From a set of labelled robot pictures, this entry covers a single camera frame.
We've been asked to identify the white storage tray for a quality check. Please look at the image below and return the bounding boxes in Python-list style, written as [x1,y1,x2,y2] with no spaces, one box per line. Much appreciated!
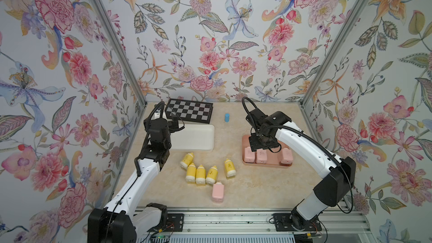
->
[171,124,215,152]

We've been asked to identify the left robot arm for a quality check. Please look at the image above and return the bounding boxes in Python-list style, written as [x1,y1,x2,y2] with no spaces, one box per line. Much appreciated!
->
[87,102,181,243]

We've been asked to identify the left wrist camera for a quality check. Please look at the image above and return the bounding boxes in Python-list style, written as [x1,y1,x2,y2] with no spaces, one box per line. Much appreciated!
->
[151,109,167,120]

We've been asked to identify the yellow sharpener right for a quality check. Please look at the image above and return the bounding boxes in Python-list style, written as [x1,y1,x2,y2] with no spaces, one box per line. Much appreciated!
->
[224,159,237,178]

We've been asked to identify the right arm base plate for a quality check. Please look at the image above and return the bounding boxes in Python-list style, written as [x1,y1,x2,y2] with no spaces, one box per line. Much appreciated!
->
[270,213,322,232]

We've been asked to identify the yellow sharpener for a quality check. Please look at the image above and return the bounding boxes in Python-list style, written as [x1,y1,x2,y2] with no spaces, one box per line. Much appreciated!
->
[205,165,218,185]
[180,152,194,169]
[185,163,196,183]
[224,159,237,178]
[195,165,206,185]

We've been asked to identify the pink storage tray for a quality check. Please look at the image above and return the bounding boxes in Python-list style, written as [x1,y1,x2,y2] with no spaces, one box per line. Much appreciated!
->
[241,135,292,168]

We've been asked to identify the black white checkerboard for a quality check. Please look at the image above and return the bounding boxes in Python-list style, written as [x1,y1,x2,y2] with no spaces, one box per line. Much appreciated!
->
[165,99,213,124]

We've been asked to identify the yellow sharpener far left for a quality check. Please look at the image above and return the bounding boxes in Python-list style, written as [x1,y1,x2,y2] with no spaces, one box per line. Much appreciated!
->
[180,152,194,169]

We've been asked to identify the pink sharpener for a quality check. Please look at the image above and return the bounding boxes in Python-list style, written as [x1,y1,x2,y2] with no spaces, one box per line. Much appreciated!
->
[211,182,225,202]
[255,149,268,164]
[243,147,255,164]
[278,147,294,166]

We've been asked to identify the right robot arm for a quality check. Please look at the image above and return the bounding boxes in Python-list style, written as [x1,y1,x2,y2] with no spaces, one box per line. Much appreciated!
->
[246,109,356,227]

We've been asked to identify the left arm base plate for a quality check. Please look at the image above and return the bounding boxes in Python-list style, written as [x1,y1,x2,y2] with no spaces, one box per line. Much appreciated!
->
[146,213,185,232]

